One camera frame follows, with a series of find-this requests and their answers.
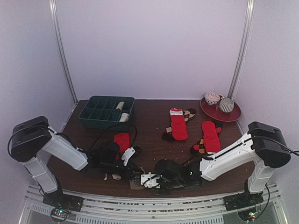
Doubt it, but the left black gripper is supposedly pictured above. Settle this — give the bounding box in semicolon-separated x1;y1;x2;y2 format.
101;159;142;181

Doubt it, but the beige sock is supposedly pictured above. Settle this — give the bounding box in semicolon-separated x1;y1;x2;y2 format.
115;101;125;111
129;174;145;190

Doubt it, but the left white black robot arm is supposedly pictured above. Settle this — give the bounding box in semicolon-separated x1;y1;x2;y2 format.
7;116;142;207

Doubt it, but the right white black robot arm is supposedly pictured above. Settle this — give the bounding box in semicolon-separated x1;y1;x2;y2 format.
133;121;291;206

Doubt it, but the red sock with white cuff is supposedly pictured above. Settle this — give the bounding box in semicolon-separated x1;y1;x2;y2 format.
170;108;188;141

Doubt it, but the green divided organizer tray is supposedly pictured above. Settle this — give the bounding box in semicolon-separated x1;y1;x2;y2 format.
78;96;135;132

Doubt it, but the argyle sock at back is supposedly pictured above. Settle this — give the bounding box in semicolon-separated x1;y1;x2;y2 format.
162;108;197;141

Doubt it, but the red plate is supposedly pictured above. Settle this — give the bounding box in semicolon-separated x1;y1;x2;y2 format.
200;98;241;123

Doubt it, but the white dotted bowl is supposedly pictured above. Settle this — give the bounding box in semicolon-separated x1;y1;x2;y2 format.
204;92;221;105

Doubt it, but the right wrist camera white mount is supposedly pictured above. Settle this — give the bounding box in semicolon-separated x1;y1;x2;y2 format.
140;172;161;189

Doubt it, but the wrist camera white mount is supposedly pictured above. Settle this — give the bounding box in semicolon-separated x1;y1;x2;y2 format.
121;146;142;166
140;172;161;189

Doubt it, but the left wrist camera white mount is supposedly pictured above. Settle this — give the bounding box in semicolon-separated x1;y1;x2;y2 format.
121;146;142;166

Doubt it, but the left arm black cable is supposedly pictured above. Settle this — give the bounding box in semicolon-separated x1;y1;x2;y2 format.
87;125;138;154

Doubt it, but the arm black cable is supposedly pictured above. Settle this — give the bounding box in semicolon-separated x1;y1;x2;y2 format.
87;125;138;154
275;140;299;157

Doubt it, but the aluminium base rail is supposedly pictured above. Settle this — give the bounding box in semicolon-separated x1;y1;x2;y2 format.
18;183;288;224

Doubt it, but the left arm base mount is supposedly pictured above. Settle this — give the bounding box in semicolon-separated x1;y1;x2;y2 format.
43;193;84;223

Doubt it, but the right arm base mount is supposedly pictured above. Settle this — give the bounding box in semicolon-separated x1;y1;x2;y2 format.
223;191;263;222

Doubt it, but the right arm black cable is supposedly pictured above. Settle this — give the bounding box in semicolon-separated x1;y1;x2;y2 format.
275;140;299;157

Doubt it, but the left aluminium frame post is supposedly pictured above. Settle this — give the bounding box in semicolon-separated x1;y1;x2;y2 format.
49;0;78;104

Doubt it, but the aluminium frame post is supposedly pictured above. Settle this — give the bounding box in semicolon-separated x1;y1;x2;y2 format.
49;0;78;104
228;0;255;100

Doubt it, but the right aluminium frame post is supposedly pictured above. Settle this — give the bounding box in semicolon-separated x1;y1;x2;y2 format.
228;0;255;100

